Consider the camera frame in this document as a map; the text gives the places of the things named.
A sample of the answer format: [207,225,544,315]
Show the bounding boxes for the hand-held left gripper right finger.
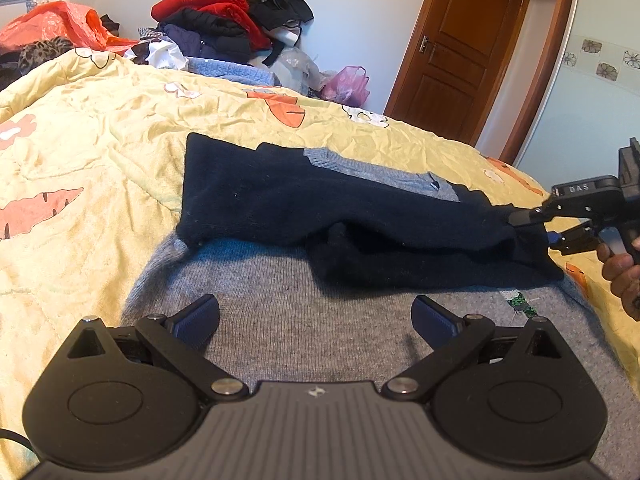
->
[381,295,568,404]

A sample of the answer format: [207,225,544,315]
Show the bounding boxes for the black cable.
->
[0,429,42,463]

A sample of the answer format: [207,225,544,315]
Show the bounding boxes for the clear plastic bag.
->
[276,47,327,97]

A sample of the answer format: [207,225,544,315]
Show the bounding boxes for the person's right hand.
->
[597,239,640,323]

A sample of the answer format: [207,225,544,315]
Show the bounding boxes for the dark navy jacket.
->
[159,9,253,63]

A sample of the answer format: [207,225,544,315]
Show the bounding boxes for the brown wooden door frame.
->
[382,0,581,167]

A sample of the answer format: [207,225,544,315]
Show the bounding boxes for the flower wall tile border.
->
[561,35,640,82]

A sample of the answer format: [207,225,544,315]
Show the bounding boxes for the pink plastic bag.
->
[319,65,372,107]

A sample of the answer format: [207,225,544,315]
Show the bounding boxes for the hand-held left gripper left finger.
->
[65,294,249,404]

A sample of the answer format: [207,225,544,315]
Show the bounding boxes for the orange plastic bag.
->
[0,2,140,54]

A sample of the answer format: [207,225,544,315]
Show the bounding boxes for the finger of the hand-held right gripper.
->
[547,223,607,257]
[507,206,557,227]

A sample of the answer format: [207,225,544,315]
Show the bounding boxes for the light blue knit garment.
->
[186,56,280,87]

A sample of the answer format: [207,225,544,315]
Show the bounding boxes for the grey and navy knit sweater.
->
[120,132,624,471]

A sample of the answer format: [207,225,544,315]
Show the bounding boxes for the red garment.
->
[151,0,272,52]

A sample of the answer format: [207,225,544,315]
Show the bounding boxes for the brown wooden door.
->
[384,0,535,147]

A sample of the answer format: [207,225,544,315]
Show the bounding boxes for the dark patterned cloth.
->
[0,36,77,92]

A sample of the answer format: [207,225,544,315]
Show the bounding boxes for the yellow floral printed blanket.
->
[0,47,640,480]

